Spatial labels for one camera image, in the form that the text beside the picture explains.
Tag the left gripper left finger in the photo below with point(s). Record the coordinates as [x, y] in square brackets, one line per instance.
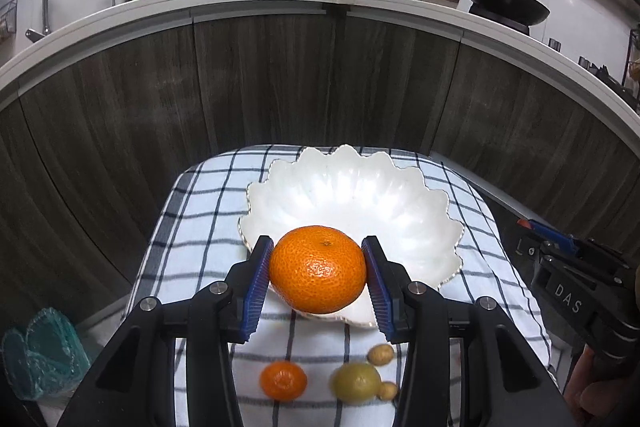
[132, 381]

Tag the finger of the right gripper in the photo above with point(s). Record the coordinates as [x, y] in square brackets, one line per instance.
[547, 234]

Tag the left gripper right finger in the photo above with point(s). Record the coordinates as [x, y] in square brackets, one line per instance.
[503, 383]

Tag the brown longan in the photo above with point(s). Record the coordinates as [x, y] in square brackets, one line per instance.
[387, 391]
[381, 354]

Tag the green yellow round fruit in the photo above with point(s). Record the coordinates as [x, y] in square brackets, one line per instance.
[355, 382]

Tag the orange mandarin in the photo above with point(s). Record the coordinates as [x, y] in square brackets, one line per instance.
[317, 270]
[283, 381]

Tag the person right hand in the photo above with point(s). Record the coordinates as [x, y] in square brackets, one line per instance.
[596, 402]

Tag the teal mesh bag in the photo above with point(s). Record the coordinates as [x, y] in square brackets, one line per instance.
[47, 360]

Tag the checkered white blue cloth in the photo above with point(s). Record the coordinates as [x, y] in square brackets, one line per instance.
[317, 357]

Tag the black spice rack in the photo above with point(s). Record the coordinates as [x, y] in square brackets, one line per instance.
[631, 69]

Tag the white scalloped ceramic bowl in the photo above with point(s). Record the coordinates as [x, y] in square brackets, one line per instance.
[359, 195]

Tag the wire wall basket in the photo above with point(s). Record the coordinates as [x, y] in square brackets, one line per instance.
[8, 16]

